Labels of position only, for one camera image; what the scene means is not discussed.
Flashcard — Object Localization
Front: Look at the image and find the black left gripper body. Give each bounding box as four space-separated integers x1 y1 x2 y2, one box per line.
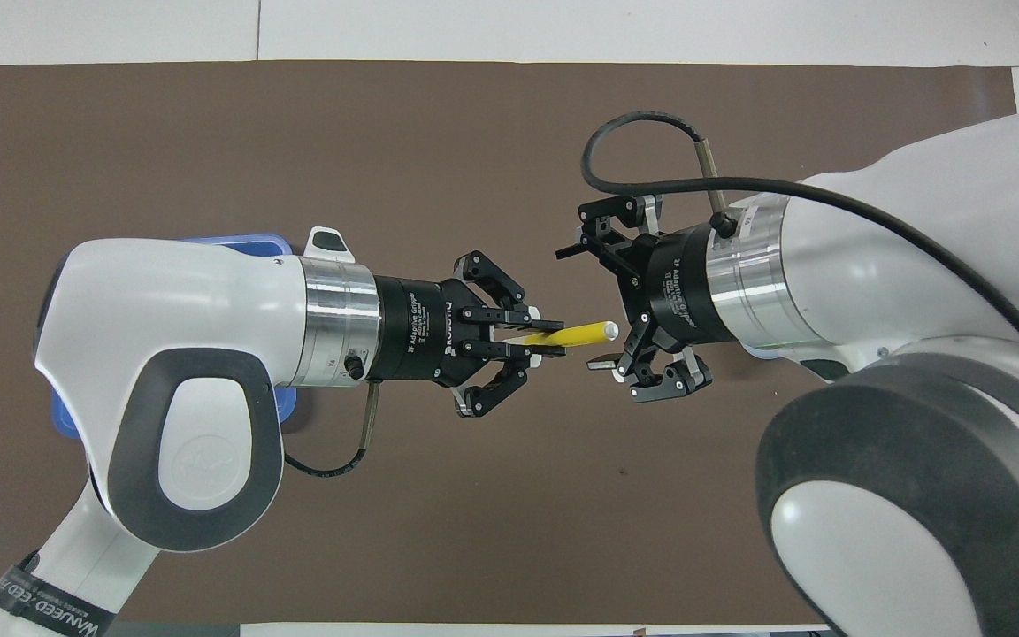
368 276 486 386

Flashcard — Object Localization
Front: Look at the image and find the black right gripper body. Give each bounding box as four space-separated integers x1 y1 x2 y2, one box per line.
629 223 736 353

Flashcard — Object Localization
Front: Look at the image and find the yellow marker pen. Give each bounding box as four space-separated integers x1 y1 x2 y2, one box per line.
496 320 619 348

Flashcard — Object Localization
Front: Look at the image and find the brown table mat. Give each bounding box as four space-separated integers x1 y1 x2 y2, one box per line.
0 60 1019 625

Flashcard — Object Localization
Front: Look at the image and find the blue plastic tray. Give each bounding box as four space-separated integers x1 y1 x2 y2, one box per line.
51 233 298 441

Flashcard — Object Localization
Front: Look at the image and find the black left arm gripper cable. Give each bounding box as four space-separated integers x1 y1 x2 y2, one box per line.
282 380 382 477

